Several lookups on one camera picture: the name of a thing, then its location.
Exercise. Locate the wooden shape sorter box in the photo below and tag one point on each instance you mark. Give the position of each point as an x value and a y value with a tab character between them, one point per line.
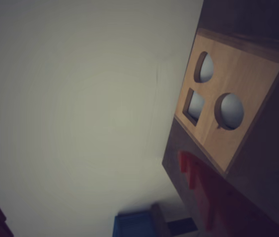
240	74

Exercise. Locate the blue clamp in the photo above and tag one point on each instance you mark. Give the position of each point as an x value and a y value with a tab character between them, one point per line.
132	224

